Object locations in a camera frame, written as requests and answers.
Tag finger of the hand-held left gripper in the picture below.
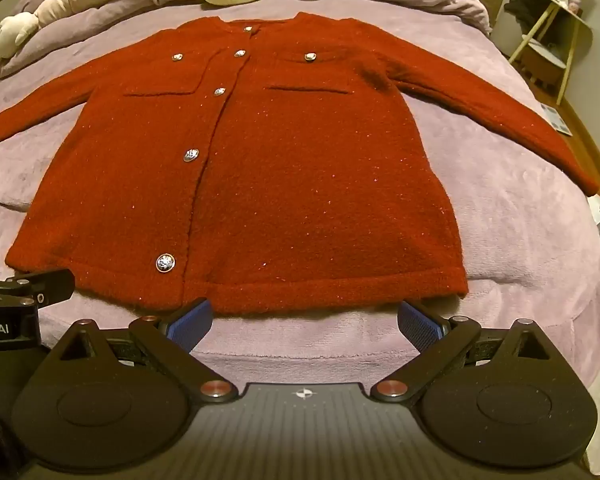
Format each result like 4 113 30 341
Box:
0 268 76 309

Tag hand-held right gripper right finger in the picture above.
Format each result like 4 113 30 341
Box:
371 301 552 404

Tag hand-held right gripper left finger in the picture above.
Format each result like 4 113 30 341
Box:
60 298 237 404

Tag red knitted cardigan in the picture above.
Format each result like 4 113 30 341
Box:
0 11 600 317

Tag purple fleece bed cover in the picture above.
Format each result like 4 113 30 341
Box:
0 5 600 393

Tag yellow side table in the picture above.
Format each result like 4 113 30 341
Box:
507 0 594 106

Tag dark cloth on side table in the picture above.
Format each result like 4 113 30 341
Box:
504 0 552 32

